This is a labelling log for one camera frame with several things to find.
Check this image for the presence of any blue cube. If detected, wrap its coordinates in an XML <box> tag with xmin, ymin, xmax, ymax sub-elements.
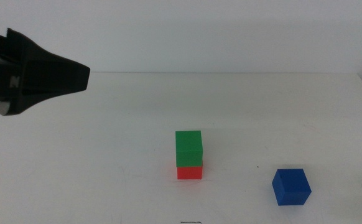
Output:
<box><xmin>271</xmin><ymin>169</ymin><xmax>312</xmax><ymax>207</ymax></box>

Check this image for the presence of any green cube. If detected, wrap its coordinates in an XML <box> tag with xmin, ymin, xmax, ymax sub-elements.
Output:
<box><xmin>175</xmin><ymin>130</ymin><xmax>204</xmax><ymax>168</ymax></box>

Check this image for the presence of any red cube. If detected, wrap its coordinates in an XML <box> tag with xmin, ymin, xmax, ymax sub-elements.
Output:
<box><xmin>176</xmin><ymin>165</ymin><xmax>204</xmax><ymax>180</ymax></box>

